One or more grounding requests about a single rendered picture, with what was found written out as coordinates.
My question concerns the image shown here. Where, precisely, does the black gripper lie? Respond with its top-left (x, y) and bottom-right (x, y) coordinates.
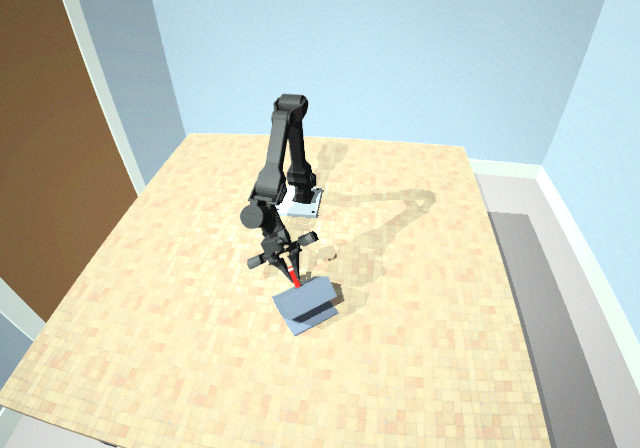
top-left (247, 221), bottom-right (319, 283)

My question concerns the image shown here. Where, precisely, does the grey-blue square panel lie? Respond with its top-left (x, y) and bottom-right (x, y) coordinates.
top-left (272, 276), bottom-right (339, 336)

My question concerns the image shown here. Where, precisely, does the red peg with white band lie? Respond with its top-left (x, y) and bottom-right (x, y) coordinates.
top-left (287, 266), bottom-right (301, 288)

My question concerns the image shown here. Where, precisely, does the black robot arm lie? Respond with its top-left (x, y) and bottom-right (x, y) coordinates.
top-left (240, 93), bottom-right (317, 256)

